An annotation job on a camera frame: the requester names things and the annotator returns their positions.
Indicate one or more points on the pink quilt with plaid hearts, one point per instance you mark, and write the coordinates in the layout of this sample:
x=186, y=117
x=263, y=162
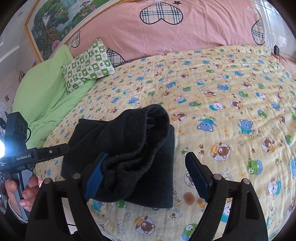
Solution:
x=131, y=31

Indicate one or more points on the black charger with cable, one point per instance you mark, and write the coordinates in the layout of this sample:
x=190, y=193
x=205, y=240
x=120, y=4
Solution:
x=276, y=52

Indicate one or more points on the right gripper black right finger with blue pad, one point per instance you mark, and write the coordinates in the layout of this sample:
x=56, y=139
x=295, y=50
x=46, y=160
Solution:
x=235, y=201

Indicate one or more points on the black pants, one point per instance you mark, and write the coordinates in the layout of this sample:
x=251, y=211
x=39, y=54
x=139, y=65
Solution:
x=138, y=168

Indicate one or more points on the green duvet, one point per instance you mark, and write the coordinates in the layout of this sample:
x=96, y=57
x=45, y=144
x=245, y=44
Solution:
x=43, y=101

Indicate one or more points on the yellow bear print blanket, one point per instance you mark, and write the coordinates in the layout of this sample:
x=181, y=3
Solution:
x=233, y=106

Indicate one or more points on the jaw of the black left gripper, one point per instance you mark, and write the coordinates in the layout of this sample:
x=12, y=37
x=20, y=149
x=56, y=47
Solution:
x=48, y=153

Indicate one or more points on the framed landscape painting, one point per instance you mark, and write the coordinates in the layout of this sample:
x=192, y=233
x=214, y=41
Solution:
x=51, y=23

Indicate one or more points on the green white patterned pillow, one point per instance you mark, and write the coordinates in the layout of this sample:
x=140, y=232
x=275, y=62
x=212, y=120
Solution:
x=90, y=65

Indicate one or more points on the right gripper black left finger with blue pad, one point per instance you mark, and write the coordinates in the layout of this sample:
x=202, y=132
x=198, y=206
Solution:
x=48, y=220

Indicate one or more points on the dark sleeved left forearm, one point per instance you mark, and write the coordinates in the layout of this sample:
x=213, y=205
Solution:
x=12, y=225

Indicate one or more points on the person's left hand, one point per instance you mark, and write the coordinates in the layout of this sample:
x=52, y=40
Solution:
x=29, y=194

